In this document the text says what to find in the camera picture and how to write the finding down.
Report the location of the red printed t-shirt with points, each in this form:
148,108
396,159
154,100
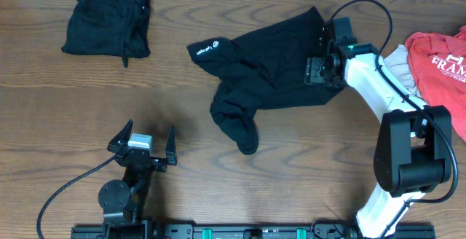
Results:
437,63

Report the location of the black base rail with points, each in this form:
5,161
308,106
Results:
320,229

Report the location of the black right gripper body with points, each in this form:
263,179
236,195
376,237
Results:
317,71

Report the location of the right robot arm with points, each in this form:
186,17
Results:
414,161

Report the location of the black t-shirt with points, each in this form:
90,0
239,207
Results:
263,69

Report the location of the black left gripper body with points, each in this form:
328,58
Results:
160,167

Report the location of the beige garment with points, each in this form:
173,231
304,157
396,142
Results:
397,64

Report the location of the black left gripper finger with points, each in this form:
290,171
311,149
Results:
170,149
119,142

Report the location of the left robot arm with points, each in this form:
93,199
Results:
123,200

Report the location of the folded black garment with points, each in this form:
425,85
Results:
109,27

